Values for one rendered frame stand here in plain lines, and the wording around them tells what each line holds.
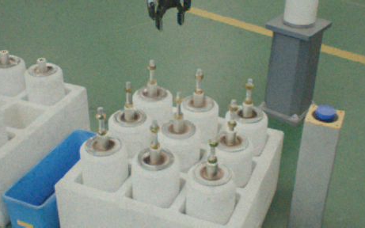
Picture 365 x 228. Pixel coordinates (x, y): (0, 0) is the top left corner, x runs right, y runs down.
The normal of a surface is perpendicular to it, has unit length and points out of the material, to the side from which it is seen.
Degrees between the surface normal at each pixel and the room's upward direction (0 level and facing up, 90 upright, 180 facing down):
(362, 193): 0
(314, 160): 90
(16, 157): 90
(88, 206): 90
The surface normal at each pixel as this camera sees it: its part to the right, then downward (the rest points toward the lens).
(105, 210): -0.38, 0.48
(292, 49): -0.62, 0.40
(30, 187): 0.92, 0.19
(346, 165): 0.01, -0.85
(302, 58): 0.11, 0.52
